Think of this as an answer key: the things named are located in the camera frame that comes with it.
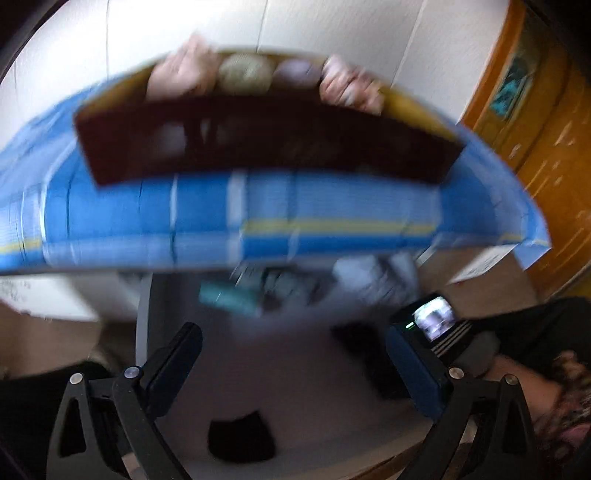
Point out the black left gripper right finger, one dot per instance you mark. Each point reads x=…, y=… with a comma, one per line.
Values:
x=504, y=444

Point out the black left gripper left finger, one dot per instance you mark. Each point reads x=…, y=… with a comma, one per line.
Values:
x=99, y=418

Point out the black cloth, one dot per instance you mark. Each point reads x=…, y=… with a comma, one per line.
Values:
x=244, y=440

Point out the beige pink cloth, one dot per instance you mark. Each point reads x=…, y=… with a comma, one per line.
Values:
x=191, y=69

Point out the person's right hand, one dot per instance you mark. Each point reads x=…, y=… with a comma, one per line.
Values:
x=541, y=395

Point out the white floral cloth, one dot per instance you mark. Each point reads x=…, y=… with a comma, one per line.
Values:
x=390, y=281

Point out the floral patterned sleeve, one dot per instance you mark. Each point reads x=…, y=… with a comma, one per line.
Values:
x=564, y=429

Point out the light grey green cloth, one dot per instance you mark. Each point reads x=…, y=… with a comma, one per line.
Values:
x=291, y=285

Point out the teal cloth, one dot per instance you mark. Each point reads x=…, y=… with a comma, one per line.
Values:
x=229, y=298

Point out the blue plaid tablecloth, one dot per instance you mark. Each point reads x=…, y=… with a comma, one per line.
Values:
x=54, y=217

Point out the wooden cabinet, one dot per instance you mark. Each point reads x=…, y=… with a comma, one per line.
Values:
x=532, y=107

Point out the dark red storage box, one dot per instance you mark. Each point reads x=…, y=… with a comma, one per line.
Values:
x=264, y=113

